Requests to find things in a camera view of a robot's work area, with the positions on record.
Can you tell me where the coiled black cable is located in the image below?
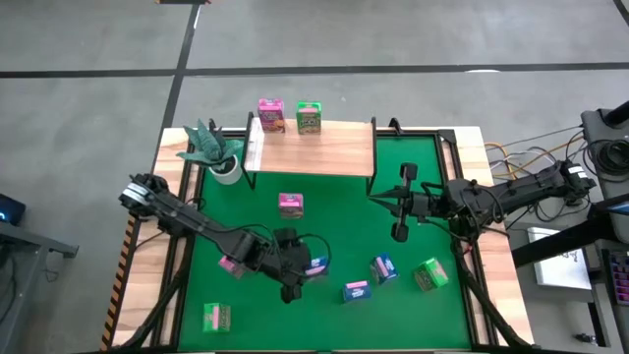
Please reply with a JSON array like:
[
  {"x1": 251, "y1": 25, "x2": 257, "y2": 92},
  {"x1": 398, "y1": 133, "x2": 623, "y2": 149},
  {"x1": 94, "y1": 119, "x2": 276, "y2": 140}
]
[{"x1": 587, "y1": 139, "x2": 629, "y2": 177}]

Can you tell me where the grey equipment cart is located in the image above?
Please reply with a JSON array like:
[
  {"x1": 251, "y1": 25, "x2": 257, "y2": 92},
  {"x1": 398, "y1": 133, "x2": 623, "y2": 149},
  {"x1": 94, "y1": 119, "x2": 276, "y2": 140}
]
[{"x1": 579, "y1": 107, "x2": 629, "y2": 354}]

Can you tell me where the black metal table frame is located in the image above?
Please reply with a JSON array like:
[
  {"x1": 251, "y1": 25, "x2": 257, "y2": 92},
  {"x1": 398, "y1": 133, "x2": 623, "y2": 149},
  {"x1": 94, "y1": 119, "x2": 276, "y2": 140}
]
[{"x1": 100, "y1": 116, "x2": 537, "y2": 354}]

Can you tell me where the black device with blue light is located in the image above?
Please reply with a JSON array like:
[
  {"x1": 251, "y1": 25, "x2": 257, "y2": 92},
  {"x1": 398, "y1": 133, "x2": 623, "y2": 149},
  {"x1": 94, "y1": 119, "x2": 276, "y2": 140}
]
[{"x1": 0, "y1": 193, "x2": 27, "y2": 226}]

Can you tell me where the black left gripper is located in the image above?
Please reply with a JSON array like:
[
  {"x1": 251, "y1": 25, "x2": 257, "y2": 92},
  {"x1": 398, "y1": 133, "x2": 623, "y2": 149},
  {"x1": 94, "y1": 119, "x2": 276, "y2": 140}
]
[{"x1": 264, "y1": 226, "x2": 319, "y2": 305}]

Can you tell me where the backlit keyboard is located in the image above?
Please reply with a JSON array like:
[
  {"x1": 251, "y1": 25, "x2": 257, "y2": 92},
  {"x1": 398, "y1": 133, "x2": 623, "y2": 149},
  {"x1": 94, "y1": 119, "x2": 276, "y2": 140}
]
[{"x1": 608, "y1": 249, "x2": 629, "y2": 306}]

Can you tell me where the green table mat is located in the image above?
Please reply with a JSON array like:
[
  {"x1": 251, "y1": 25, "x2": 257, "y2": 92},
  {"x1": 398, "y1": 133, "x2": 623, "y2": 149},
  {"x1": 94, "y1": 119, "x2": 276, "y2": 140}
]
[{"x1": 177, "y1": 135, "x2": 472, "y2": 352}]

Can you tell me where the orange black hazard strip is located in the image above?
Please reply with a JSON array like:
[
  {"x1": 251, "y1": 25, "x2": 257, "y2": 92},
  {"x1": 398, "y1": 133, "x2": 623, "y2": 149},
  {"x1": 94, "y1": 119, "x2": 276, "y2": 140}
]
[{"x1": 100, "y1": 215, "x2": 139, "y2": 351}]

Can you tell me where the wooden shelf with black legs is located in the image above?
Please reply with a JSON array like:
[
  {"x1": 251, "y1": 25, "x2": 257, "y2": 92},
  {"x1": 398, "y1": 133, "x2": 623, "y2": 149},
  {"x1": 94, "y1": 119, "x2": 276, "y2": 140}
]
[{"x1": 243, "y1": 111, "x2": 378, "y2": 197}]

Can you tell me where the grey metal side desk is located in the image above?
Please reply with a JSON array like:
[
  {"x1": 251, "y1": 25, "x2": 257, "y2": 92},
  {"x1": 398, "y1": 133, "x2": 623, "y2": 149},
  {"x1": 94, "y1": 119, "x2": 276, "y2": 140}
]
[{"x1": 0, "y1": 220, "x2": 80, "y2": 340}]

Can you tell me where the artificial green leafy plant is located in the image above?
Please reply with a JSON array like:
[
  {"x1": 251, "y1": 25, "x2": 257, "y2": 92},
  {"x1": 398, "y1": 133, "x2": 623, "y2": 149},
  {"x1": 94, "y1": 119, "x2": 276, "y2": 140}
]
[{"x1": 176, "y1": 118, "x2": 246, "y2": 168}]

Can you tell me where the green Apple Jacks cereal box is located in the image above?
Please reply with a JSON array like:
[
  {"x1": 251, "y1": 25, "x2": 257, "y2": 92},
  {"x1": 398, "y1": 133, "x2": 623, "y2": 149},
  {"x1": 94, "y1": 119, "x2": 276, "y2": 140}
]
[
  {"x1": 201, "y1": 302, "x2": 233, "y2": 335},
  {"x1": 295, "y1": 100, "x2": 323, "y2": 136},
  {"x1": 413, "y1": 258, "x2": 451, "y2": 292}
]

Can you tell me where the white printed sheet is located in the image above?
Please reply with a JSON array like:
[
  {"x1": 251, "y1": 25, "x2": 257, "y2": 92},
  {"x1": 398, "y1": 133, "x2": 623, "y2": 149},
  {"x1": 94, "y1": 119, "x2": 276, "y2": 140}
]
[{"x1": 527, "y1": 225, "x2": 595, "y2": 291}]

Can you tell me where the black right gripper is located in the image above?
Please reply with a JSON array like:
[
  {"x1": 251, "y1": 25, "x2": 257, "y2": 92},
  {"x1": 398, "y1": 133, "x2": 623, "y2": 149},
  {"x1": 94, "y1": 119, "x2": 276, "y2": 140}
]
[{"x1": 368, "y1": 161, "x2": 448, "y2": 244}]

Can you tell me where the pink Raisin Bran cereal box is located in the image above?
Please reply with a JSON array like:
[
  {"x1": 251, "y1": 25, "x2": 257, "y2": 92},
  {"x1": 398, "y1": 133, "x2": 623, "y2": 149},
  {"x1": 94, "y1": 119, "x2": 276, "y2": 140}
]
[
  {"x1": 257, "y1": 97, "x2": 287, "y2": 134},
  {"x1": 217, "y1": 254, "x2": 247, "y2": 280},
  {"x1": 277, "y1": 192, "x2": 306, "y2": 219}
]

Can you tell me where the black diagonal beam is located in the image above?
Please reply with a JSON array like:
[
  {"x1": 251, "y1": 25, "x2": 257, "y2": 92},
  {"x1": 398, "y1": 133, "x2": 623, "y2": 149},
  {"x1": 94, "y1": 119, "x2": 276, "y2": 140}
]
[{"x1": 510, "y1": 194, "x2": 629, "y2": 269}]

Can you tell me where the blue Frosted Flakes cereal box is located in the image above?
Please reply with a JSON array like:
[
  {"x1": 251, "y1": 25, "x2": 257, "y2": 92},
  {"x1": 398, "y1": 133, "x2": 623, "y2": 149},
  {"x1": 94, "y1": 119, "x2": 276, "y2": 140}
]
[
  {"x1": 342, "y1": 279, "x2": 372, "y2": 303},
  {"x1": 369, "y1": 252, "x2": 400, "y2": 285},
  {"x1": 303, "y1": 255, "x2": 330, "y2": 282}
]

